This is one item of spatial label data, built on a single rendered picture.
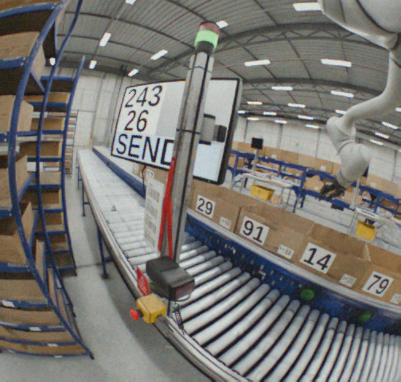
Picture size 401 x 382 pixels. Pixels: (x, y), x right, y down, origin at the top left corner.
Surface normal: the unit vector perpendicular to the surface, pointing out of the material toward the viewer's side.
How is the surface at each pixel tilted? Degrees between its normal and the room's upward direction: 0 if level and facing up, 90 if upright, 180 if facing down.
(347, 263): 91
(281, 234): 91
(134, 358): 0
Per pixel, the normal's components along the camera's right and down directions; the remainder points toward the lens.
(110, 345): 0.17, -0.96
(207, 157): -0.44, 0.04
